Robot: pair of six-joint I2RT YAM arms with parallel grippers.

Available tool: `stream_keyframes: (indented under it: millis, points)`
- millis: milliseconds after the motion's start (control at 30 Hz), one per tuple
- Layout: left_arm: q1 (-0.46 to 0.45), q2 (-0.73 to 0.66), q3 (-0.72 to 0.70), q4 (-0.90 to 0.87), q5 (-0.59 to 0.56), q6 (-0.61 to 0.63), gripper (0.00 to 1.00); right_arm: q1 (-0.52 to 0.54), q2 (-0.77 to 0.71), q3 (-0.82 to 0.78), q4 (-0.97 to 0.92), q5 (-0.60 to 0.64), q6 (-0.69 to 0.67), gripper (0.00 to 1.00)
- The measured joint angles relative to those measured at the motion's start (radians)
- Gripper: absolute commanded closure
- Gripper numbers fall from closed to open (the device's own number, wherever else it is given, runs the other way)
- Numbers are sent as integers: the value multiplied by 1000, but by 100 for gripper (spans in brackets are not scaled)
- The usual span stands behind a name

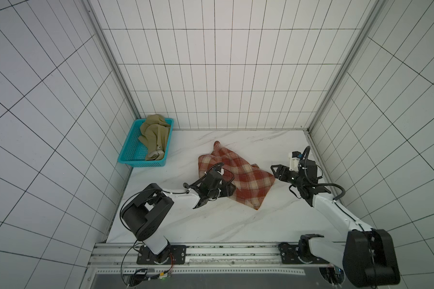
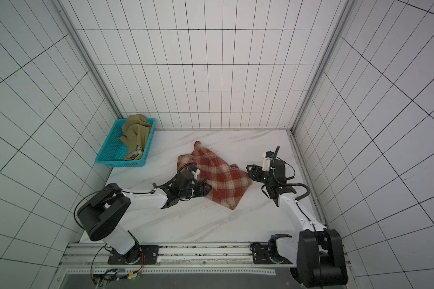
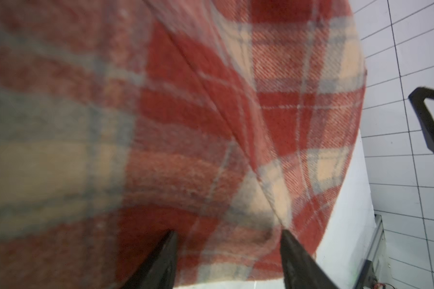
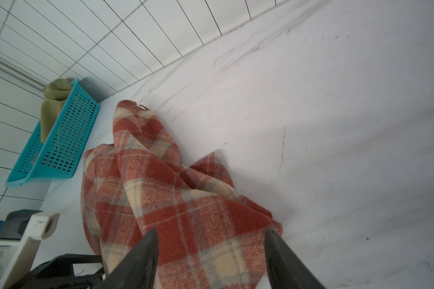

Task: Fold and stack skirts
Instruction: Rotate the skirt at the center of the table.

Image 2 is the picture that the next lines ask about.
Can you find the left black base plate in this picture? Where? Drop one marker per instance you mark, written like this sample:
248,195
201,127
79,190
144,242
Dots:
148,253

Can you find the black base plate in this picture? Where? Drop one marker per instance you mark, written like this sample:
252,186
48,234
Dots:
148,253
261,253

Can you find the left electronics wiring board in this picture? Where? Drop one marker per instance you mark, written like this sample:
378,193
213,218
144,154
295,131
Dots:
111,275

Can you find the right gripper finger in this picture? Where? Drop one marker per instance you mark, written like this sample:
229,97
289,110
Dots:
256,176
254,167

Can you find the aluminium mounting rail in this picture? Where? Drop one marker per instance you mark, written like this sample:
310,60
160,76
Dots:
84,255

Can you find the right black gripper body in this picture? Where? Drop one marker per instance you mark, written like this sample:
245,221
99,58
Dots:
262,173

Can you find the red plaid skirt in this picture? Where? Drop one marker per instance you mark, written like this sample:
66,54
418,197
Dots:
229,183

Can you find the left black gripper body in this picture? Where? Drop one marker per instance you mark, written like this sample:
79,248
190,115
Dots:
192,191

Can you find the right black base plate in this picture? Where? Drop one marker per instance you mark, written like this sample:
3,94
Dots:
261,253

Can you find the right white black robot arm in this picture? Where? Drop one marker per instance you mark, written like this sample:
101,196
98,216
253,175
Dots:
315,256

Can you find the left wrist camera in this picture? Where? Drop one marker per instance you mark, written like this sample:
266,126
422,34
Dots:
196,173

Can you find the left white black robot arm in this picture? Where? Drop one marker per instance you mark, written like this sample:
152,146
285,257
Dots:
101,215

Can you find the olive green skirt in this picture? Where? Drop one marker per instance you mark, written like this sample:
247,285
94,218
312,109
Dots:
136,130

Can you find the teal plastic basket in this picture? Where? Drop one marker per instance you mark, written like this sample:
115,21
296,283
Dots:
113,151

